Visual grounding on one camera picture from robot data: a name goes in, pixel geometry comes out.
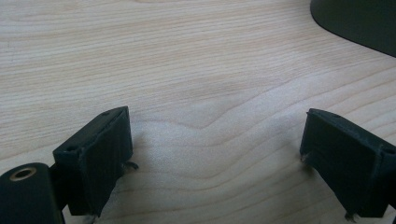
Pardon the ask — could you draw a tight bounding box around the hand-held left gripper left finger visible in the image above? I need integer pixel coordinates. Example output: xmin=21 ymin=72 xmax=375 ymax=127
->
xmin=51 ymin=105 xmax=139 ymax=217

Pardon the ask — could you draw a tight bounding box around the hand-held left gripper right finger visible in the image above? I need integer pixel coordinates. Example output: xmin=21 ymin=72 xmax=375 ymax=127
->
xmin=299 ymin=107 xmax=396 ymax=218

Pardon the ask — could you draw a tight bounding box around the dark grey corner shelf rack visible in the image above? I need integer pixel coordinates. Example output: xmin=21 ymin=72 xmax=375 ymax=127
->
xmin=309 ymin=0 xmax=396 ymax=59

